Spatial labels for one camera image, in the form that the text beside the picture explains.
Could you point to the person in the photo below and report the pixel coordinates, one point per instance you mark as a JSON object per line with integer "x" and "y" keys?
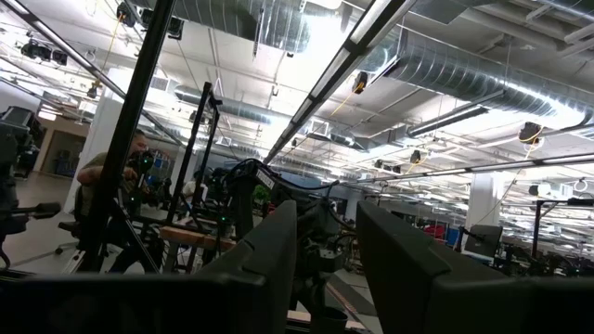
{"x": 93, "y": 171}
{"x": 190, "y": 188}

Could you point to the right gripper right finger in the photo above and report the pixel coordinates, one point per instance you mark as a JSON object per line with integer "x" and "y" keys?
{"x": 408, "y": 278}

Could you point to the overhead LED light bar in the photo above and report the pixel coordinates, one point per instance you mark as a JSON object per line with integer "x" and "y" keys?
{"x": 331, "y": 74}
{"x": 501, "y": 165}

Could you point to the black computer monitor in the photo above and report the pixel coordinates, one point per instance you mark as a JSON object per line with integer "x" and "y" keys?
{"x": 485, "y": 241}

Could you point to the black frame stand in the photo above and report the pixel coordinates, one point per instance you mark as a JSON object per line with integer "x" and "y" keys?
{"x": 538, "y": 222}
{"x": 195, "y": 153}

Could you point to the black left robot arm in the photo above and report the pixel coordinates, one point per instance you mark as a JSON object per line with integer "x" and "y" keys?
{"x": 246, "y": 204}

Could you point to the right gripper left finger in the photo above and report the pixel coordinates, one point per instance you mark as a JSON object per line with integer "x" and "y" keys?
{"x": 260, "y": 287}

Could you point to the black cup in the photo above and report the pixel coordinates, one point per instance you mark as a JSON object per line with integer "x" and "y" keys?
{"x": 328, "y": 322}

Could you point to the wooden background table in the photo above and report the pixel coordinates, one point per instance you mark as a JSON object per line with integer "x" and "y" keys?
{"x": 195, "y": 237}

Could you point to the silver ventilation duct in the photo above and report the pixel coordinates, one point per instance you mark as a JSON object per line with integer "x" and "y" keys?
{"x": 278, "y": 23}
{"x": 464, "y": 74}

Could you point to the black background robot arm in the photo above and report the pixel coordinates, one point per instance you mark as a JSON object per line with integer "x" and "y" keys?
{"x": 14, "y": 176}

